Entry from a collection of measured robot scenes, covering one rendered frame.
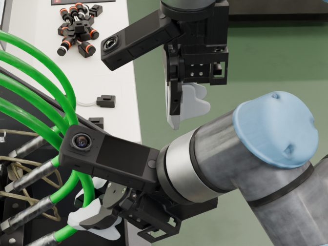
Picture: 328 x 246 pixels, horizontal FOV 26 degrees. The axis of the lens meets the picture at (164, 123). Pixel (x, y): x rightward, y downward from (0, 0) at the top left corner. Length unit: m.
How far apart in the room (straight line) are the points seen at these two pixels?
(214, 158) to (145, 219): 0.15
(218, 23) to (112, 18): 0.82
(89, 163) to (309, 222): 0.24
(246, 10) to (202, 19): 2.58
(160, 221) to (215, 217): 1.75
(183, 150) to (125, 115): 0.69
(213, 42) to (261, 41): 2.55
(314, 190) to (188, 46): 0.32
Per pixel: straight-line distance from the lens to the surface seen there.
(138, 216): 0.84
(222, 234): 2.51
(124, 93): 1.47
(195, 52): 0.92
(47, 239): 0.95
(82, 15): 1.68
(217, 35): 0.93
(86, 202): 0.89
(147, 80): 3.18
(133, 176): 0.77
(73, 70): 1.55
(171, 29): 0.92
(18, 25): 1.56
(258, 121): 0.66
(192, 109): 0.99
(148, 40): 0.93
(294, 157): 0.66
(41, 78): 1.02
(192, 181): 0.73
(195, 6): 0.88
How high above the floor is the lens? 1.86
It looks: 39 degrees down
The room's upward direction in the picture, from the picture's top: straight up
